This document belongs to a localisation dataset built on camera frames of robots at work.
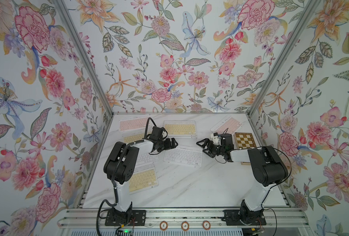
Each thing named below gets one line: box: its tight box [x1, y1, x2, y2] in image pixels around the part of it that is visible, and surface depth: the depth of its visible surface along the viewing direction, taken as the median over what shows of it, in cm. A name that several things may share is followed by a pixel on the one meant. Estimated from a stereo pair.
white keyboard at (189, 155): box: [163, 145, 204, 169], surface depth 97 cm
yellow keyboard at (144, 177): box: [128, 163, 159, 196], surface depth 88 cm
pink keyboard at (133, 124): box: [118, 117, 150, 132], surface depth 116 cm
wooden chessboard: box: [234, 132, 257, 149], surface depth 105 cm
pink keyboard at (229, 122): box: [209, 114, 244, 135], surface depth 116 cm
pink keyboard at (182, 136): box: [166, 133, 198, 140], surface depth 108 cm
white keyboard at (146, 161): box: [135, 152, 159, 169], surface depth 96 cm
